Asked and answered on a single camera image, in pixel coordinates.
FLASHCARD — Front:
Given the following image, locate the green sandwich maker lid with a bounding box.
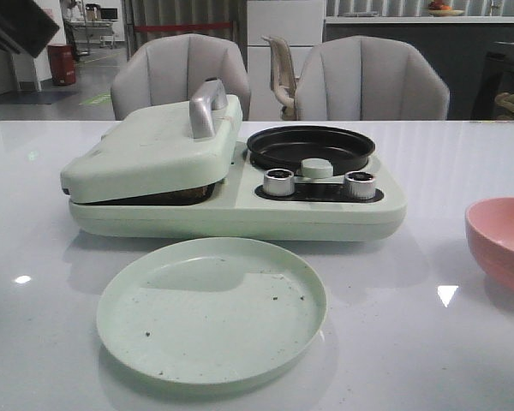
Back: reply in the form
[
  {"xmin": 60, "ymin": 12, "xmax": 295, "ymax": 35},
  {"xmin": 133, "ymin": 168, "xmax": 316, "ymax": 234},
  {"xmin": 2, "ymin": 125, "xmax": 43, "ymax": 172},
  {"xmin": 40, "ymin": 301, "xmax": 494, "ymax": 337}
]
[{"xmin": 60, "ymin": 80, "xmax": 242, "ymax": 206}]

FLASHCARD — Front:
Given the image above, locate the beige office chair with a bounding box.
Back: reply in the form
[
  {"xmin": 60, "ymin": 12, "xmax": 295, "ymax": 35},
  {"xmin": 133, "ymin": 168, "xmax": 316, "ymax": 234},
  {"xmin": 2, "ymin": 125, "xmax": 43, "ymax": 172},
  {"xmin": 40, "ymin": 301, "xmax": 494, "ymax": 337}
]
[{"xmin": 261, "ymin": 36, "xmax": 298, "ymax": 121}]

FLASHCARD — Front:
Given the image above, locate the red trash bin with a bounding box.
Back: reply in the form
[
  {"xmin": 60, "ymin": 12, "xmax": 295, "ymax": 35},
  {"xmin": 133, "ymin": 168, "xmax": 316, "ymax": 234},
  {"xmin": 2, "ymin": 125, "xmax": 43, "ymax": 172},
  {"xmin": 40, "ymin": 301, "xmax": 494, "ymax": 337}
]
[{"xmin": 47, "ymin": 44, "xmax": 76, "ymax": 86}]

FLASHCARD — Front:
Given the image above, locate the right silver control knob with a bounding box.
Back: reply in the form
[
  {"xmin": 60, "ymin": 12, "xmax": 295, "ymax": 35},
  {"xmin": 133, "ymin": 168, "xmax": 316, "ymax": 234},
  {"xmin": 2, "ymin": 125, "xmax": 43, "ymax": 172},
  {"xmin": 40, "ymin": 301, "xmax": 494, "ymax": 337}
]
[{"xmin": 343, "ymin": 171, "xmax": 376, "ymax": 200}]

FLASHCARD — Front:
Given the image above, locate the right grey upholstered chair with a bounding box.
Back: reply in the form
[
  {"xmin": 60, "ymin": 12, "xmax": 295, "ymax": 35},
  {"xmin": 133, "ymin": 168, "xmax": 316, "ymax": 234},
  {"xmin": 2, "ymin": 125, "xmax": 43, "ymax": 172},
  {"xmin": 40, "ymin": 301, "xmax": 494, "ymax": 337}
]
[{"xmin": 295, "ymin": 36, "xmax": 450, "ymax": 121}]

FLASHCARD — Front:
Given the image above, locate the fruit bowl on counter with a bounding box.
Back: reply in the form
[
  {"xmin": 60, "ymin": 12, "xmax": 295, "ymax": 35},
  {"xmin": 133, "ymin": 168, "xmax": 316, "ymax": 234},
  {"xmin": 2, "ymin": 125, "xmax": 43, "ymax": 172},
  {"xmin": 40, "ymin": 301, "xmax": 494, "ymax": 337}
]
[{"xmin": 427, "ymin": 1, "xmax": 464, "ymax": 17}]

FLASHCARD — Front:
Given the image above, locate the pink bowl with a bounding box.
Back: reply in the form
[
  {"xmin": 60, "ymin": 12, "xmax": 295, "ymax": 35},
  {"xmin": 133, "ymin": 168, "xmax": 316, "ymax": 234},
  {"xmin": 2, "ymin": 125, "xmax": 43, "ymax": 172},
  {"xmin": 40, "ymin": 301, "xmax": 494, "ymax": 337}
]
[{"xmin": 465, "ymin": 197, "xmax": 514, "ymax": 291}]

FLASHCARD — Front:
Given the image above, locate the left grey upholstered chair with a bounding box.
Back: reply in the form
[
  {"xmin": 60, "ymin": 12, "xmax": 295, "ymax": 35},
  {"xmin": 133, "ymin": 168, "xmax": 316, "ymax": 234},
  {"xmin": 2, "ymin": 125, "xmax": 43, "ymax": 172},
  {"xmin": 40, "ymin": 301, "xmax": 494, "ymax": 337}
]
[{"xmin": 111, "ymin": 33, "xmax": 251, "ymax": 120}]

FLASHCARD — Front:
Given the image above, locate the black round frying pan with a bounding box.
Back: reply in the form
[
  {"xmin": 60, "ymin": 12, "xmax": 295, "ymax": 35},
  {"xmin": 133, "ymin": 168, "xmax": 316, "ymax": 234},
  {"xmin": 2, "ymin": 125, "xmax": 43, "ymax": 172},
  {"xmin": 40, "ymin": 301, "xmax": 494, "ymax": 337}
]
[{"xmin": 247, "ymin": 125, "xmax": 375, "ymax": 176}]

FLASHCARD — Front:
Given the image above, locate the left silver control knob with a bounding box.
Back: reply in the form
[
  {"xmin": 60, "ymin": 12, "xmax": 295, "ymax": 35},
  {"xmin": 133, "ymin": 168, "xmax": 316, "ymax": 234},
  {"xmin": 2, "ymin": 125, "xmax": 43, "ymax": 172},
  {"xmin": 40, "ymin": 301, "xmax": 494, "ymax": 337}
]
[{"xmin": 263, "ymin": 169, "xmax": 296, "ymax": 197}]

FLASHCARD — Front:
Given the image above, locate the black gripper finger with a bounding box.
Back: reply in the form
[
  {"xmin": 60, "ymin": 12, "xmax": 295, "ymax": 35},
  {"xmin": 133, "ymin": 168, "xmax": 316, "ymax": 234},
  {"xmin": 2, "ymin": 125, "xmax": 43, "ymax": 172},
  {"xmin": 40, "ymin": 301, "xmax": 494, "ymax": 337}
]
[{"xmin": 0, "ymin": 0, "xmax": 60, "ymax": 58}]

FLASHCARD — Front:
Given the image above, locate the light green round plate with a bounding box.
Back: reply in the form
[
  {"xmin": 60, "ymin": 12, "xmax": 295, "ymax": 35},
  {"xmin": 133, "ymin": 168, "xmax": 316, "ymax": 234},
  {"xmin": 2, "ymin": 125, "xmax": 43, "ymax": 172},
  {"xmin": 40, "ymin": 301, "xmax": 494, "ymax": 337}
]
[{"xmin": 96, "ymin": 237, "xmax": 326, "ymax": 388}]

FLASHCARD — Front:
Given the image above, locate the grey upholstered chair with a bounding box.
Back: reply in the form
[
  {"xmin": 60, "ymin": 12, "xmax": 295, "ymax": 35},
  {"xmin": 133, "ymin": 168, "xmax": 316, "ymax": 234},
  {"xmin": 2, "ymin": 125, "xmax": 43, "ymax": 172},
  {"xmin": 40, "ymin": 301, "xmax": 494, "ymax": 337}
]
[
  {"xmin": 111, "ymin": 33, "xmax": 251, "ymax": 120},
  {"xmin": 295, "ymin": 36, "xmax": 450, "ymax": 121}
]

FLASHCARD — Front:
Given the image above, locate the silver control knob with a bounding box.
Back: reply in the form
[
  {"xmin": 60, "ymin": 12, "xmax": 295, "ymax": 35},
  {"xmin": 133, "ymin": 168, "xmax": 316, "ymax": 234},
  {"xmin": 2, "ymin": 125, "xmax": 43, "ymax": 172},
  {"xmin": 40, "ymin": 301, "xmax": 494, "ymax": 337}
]
[
  {"xmin": 263, "ymin": 169, "xmax": 296, "ymax": 197},
  {"xmin": 343, "ymin": 171, "xmax": 376, "ymax": 200}
]

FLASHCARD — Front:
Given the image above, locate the white cabinet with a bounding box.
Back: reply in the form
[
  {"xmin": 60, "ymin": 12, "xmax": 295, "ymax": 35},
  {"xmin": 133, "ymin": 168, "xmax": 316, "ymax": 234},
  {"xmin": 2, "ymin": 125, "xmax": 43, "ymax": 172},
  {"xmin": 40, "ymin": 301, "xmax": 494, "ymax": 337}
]
[{"xmin": 247, "ymin": 1, "xmax": 326, "ymax": 121}]

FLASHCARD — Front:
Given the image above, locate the dark counter with white top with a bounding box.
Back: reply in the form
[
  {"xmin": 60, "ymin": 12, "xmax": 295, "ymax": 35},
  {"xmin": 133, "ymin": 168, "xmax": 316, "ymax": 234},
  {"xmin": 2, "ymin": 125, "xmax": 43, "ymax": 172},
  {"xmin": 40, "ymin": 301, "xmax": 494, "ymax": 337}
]
[{"xmin": 324, "ymin": 16, "xmax": 514, "ymax": 120}]

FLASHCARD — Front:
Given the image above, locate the green breakfast maker base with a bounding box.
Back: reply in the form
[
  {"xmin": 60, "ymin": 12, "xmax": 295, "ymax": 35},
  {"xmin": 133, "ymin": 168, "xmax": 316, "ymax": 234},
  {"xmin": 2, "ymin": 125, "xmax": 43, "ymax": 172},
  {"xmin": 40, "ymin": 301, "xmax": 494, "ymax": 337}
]
[{"xmin": 69, "ymin": 142, "xmax": 407, "ymax": 241}]

